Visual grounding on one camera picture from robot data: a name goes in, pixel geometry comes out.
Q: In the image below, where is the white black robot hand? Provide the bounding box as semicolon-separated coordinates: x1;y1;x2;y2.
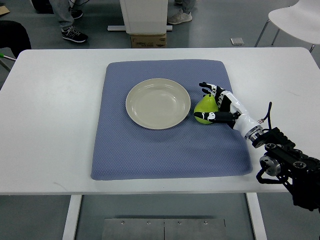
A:
193;82;263;142

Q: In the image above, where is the green pear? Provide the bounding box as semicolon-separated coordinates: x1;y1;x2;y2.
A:
193;94;219;113

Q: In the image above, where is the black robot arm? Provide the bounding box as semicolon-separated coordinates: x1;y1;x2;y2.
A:
250;102;320;211

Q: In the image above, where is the grey floor plate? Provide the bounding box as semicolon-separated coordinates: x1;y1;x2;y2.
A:
230;37;245;46

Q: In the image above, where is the beige round plate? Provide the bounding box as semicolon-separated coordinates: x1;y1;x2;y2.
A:
125;78;191;130

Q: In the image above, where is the grey sneaker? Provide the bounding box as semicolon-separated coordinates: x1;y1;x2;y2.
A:
167;9;193;25

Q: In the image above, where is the blue textured mat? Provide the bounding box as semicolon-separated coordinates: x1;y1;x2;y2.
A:
91;59;253;181

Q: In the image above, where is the white chair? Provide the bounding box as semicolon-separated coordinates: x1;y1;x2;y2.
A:
254;0;320;52

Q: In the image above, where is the cardboard box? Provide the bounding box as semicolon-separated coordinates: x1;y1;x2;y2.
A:
130;33;167;49

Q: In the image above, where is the white table leg right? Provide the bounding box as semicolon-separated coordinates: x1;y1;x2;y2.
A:
245;192;267;240

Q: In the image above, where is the white table leg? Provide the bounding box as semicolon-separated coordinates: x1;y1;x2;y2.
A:
62;195;82;240
245;192;267;240

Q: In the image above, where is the black sneaker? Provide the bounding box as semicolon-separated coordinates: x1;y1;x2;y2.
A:
61;26;88;43

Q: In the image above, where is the white table leg left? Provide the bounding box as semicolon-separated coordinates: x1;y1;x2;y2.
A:
62;195;82;240

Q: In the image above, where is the person in black clothes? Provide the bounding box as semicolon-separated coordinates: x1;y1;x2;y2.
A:
0;20;32;58

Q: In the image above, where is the white pedestal column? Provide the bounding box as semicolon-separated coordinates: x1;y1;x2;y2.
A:
107;0;173;35

